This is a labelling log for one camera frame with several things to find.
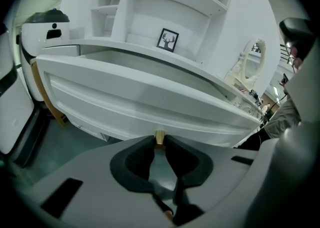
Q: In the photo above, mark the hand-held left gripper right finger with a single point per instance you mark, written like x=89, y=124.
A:
x=225, y=172

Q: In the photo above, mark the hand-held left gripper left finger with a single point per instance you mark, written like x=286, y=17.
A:
x=95, y=184

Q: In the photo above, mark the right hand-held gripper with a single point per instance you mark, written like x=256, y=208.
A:
x=307, y=97

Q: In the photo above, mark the white desk drawer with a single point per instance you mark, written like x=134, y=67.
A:
x=125, y=97

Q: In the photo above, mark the cream ornate vanity table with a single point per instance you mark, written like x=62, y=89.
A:
x=241, y=103

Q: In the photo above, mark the printed paper sheet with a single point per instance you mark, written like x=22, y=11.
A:
x=240, y=89

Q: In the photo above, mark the brown cardboard box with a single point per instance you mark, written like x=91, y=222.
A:
x=56, y=114

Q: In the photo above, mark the white black mobile robot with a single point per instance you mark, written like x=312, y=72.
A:
x=37, y=37
x=15, y=112

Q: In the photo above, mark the white desk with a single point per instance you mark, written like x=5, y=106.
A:
x=60, y=50

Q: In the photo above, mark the black framed deer picture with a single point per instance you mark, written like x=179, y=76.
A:
x=168, y=40

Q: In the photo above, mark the white desk shelf hutch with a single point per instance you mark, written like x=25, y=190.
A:
x=175, y=14

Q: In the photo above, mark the oval mirror with cream frame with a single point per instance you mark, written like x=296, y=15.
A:
x=253, y=64

